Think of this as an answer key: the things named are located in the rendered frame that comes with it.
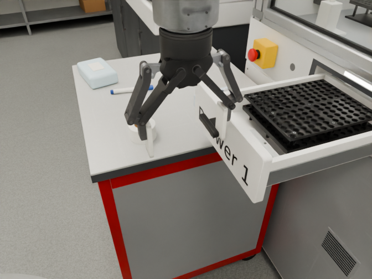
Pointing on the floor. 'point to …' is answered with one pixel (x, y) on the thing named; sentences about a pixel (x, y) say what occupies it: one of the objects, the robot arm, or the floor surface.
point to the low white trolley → (168, 182)
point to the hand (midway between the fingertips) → (186, 139)
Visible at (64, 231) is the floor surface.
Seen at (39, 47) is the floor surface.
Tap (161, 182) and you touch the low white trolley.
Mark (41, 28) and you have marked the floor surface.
